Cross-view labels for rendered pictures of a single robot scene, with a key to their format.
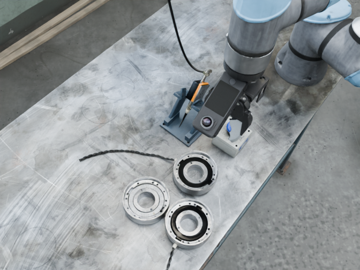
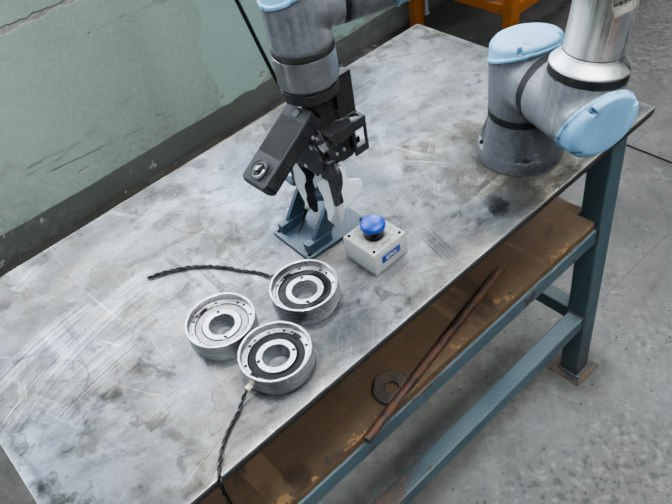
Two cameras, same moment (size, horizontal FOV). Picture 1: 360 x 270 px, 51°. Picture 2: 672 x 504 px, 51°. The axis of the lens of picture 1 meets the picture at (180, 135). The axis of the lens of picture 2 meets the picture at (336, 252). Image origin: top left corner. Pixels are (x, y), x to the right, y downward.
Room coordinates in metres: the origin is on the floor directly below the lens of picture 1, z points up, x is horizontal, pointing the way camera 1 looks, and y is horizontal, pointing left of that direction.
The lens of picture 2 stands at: (-0.25, -0.36, 1.60)
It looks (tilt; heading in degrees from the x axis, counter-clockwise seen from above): 44 degrees down; 21
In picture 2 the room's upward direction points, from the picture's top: 11 degrees counter-clockwise
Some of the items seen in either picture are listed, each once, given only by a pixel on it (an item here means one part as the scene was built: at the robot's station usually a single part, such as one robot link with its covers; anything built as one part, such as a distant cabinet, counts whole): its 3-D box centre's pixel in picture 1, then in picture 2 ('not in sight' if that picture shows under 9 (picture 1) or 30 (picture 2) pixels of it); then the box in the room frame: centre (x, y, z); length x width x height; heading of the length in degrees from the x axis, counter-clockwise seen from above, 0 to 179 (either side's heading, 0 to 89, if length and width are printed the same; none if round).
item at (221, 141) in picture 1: (233, 135); (378, 242); (0.52, -0.13, 0.82); 0.08 x 0.07 x 0.05; 146
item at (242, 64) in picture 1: (246, 50); (304, 65); (0.45, -0.10, 1.18); 0.08 x 0.08 x 0.05
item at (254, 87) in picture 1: (241, 81); (321, 120); (0.46, -0.10, 1.10); 0.09 x 0.08 x 0.12; 146
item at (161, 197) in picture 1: (146, 201); (223, 328); (0.33, 0.06, 0.82); 0.08 x 0.08 x 0.02
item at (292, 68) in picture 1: (305, 55); (521, 127); (0.80, -0.34, 0.85); 0.15 x 0.15 x 0.10
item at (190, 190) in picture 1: (195, 173); (305, 293); (0.41, -0.04, 0.82); 0.10 x 0.10 x 0.04
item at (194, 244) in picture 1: (188, 224); (277, 359); (0.28, -0.04, 0.82); 0.10 x 0.10 x 0.04
